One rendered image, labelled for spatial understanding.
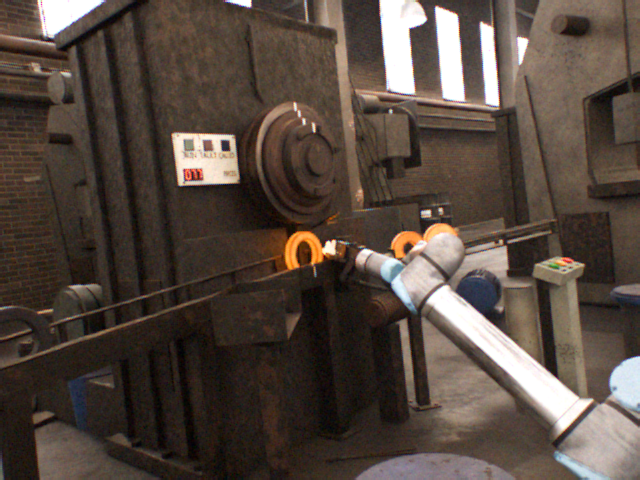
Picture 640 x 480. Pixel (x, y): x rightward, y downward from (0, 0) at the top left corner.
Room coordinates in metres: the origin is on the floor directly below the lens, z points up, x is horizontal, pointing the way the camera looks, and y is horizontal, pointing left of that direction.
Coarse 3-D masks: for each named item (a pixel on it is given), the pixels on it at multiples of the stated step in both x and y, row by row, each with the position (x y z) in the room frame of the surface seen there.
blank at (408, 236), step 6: (402, 234) 2.43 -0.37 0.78; (408, 234) 2.43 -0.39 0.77; (414, 234) 2.44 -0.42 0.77; (396, 240) 2.42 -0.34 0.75; (402, 240) 2.43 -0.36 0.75; (408, 240) 2.43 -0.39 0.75; (414, 240) 2.44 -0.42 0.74; (420, 240) 2.45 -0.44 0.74; (396, 246) 2.42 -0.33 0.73; (402, 246) 2.43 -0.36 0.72; (414, 246) 2.46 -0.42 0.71; (396, 252) 2.42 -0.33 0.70; (402, 252) 2.43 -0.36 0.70
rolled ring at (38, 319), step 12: (0, 312) 1.38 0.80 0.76; (12, 312) 1.40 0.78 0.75; (24, 312) 1.42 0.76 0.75; (36, 312) 1.44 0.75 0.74; (36, 324) 1.44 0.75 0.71; (48, 324) 1.46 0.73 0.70; (36, 336) 1.45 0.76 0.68; (48, 336) 1.45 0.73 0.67; (36, 348) 1.44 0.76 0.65; (48, 348) 1.45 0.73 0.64
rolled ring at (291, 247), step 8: (304, 232) 2.20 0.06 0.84; (288, 240) 2.17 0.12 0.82; (296, 240) 2.16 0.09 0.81; (312, 240) 2.22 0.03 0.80; (288, 248) 2.14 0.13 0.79; (296, 248) 2.15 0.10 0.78; (312, 248) 2.25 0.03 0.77; (320, 248) 2.25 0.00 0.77; (288, 256) 2.14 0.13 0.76; (312, 256) 2.26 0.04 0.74; (320, 256) 2.25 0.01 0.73; (288, 264) 2.14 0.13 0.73; (296, 264) 2.15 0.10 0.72
